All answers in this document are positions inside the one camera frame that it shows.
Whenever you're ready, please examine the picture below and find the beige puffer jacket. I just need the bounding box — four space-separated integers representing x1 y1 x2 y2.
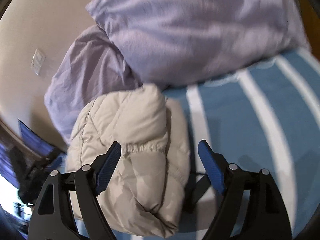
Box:
66 84 190 238

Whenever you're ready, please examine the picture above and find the dark window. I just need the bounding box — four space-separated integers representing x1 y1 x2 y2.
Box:
18 119 55 157

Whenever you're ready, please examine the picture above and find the blue white striped bed sheet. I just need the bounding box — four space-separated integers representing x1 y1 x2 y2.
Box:
164 49 319 237

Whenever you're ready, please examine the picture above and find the large lilac pillow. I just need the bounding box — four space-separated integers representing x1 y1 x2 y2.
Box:
86 0 310 88

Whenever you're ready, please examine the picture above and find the white wall switch panel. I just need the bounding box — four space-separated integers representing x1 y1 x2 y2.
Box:
30 48 46 75

